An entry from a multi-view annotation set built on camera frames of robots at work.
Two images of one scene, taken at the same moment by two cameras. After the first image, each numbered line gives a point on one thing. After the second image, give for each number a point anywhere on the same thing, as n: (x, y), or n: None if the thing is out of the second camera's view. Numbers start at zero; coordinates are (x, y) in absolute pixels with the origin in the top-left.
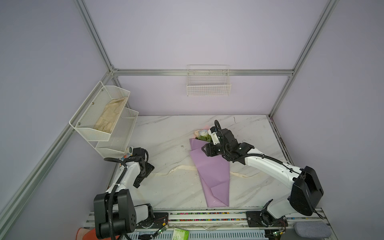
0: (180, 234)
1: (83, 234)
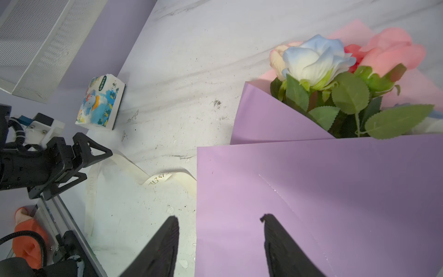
0: None
1: (28, 246)
